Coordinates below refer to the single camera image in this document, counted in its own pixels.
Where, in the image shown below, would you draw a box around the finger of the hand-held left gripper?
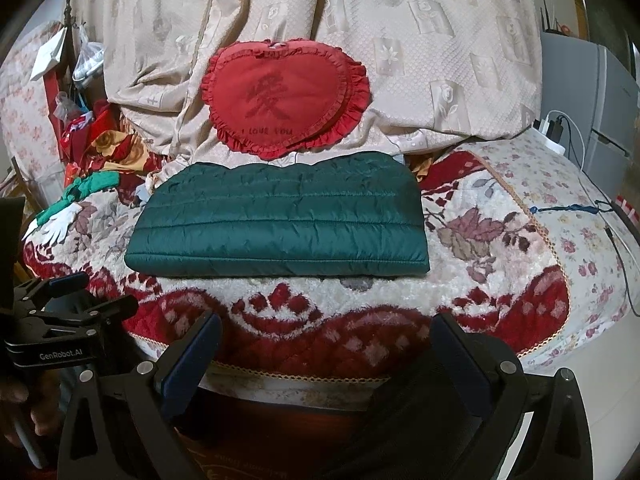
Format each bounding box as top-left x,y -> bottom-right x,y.
12,271 -> 91,307
30,295 -> 140,342

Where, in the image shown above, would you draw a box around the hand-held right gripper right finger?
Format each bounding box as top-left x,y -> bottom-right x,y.
430,312 -> 598,480

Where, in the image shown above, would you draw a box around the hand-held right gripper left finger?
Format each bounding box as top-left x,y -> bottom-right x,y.
57,310 -> 223,480

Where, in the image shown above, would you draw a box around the green puffer jacket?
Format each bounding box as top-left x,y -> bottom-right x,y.
124,154 -> 432,279

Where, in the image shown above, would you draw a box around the person's left hand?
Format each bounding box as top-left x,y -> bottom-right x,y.
0,369 -> 66,461

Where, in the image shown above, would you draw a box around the dark cloth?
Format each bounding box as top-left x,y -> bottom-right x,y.
320,350 -> 501,480

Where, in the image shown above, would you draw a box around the green and white gloves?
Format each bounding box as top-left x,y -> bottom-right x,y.
22,172 -> 121,247

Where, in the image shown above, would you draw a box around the red floral plush blanket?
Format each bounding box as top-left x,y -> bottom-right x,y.
20,137 -> 572,363

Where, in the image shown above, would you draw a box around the red yellow floral cloth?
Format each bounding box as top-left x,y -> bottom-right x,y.
59,100 -> 168,183

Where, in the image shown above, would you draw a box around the pink floral bed cover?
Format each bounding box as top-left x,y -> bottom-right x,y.
480,137 -> 637,366

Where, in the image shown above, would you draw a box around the pink floral padded cloth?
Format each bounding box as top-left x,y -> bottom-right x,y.
0,22 -> 68,191

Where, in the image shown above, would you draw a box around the clear plastic bag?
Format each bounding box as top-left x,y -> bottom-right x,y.
72,39 -> 107,84

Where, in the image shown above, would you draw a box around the white paper bag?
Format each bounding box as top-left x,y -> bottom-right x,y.
30,27 -> 69,82

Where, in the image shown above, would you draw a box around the white power strip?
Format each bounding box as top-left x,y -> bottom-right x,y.
531,116 -> 569,155

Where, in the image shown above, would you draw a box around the red heart pillow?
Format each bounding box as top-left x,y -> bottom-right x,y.
201,40 -> 372,161

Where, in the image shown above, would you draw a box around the grey refrigerator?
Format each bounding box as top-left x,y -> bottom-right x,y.
539,30 -> 640,203

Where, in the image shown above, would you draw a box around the beige patterned quilt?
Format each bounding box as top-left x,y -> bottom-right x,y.
70,0 -> 545,173

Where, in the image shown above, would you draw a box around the dark red wooden bed frame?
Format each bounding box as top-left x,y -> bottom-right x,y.
170,387 -> 401,480

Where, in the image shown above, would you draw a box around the blue cord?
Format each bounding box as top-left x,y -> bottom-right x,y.
531,203 -> 602,215

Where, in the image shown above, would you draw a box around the black cable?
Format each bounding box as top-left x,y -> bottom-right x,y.
595,199 -> 640,317

